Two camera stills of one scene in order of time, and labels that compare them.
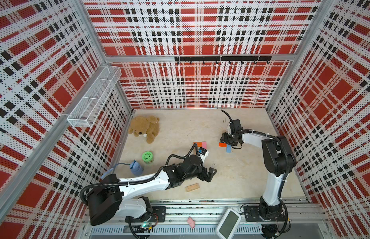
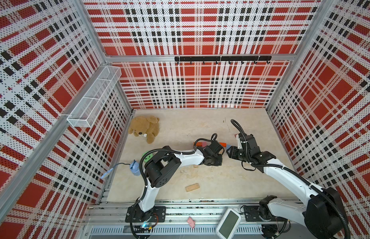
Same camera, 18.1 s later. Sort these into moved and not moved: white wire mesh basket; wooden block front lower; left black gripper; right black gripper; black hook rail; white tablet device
Moved: left black gripper; right black gripper
Not moved: wooden block front lower; white tablet device; black hook rail; white wire mesh basket
